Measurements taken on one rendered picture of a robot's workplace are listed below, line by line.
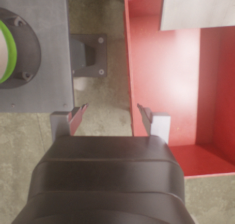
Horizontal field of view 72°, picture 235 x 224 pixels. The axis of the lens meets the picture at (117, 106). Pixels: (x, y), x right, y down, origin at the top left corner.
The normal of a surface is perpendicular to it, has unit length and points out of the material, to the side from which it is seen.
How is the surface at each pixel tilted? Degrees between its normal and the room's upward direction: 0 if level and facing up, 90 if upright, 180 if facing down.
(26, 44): 70
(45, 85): 0
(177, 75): 0
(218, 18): 30
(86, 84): 0
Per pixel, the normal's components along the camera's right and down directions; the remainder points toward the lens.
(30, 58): 0.91, 0.30
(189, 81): 0.00, 0.28
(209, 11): 0.04, 0.72
